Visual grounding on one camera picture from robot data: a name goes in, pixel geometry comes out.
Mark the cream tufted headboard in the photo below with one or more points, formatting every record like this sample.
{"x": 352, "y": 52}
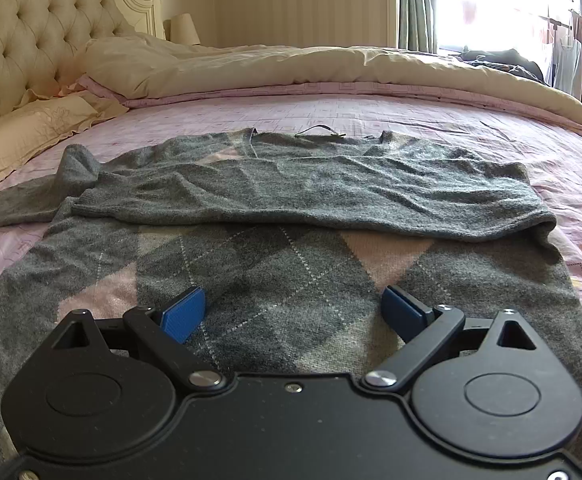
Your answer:
{"x": 26, "y": 25}

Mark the cream table lamp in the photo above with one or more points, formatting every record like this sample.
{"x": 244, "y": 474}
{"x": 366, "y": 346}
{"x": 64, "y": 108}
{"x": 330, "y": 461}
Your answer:
{"x": 183, "y": 27}

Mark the cream pillow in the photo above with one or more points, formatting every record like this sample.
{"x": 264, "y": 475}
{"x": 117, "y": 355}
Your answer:
{"x": 26, "y": 130}

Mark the pink patterned bed sheet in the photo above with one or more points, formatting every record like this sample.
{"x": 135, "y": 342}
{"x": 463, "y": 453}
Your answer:
{"x": 471, "y": 125}

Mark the grey argyle sweater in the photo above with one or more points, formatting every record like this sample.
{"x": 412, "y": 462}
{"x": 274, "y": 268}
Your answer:
{"x": 281, "y": 240}

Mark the cream duvet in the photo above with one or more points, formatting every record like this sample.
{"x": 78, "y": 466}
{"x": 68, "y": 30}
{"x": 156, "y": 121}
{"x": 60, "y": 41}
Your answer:
{"x": 291, "y": 70}

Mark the pile of dark clothes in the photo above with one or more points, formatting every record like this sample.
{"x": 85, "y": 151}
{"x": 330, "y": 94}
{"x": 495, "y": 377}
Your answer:
{"x": 501, "y": 62}

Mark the green curtain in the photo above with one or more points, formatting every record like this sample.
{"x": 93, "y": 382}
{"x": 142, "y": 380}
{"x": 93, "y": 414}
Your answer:
{"x": 416, "y": 5}

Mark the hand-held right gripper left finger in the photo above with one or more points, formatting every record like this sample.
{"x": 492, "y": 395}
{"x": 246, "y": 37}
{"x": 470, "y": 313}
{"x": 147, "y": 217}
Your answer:
{"x": 183, "y": 314}

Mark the clothes drying rack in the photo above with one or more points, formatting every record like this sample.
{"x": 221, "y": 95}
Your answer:
{"x": 566, "y": 45}

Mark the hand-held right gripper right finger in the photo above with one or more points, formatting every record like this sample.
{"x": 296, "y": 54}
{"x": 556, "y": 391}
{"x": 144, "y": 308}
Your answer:
{"x": 402, "y": 313}

